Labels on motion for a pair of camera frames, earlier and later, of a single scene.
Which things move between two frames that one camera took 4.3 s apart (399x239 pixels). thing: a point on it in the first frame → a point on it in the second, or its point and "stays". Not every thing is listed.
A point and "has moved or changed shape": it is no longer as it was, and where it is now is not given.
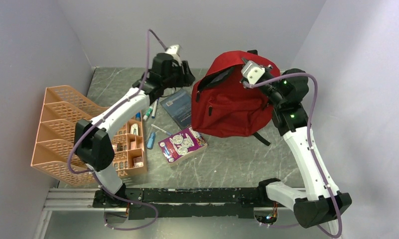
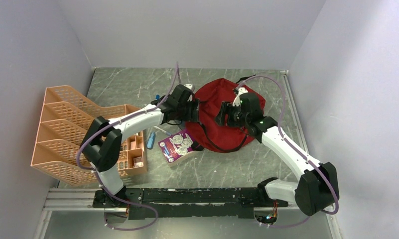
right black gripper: (268, 68) → (226, 108)
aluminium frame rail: (80, 199) stays
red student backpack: (221, 105) has moved or changed shape
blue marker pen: (151, 141) stays
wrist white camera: (252, 71) → (236, 101)
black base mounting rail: (238, 203) stays
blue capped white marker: (161, 130) stays
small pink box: (138, 162) stays
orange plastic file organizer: (63, 107) stays
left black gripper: (188, 78) → (193, 115)
